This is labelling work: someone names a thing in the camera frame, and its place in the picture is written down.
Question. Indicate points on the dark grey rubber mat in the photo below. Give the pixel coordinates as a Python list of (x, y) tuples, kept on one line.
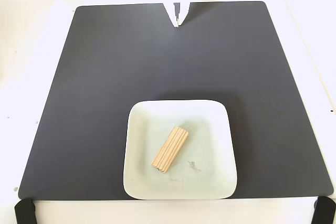
[(105, 90)]

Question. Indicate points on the white square plate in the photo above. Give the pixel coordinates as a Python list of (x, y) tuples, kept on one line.
[(204, 140)]

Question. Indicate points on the black table clamp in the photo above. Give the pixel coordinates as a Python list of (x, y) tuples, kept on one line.
[(325, 211), (25, 212)]

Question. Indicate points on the ridged wooden block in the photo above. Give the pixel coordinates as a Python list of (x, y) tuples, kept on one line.
[(170, 149)]

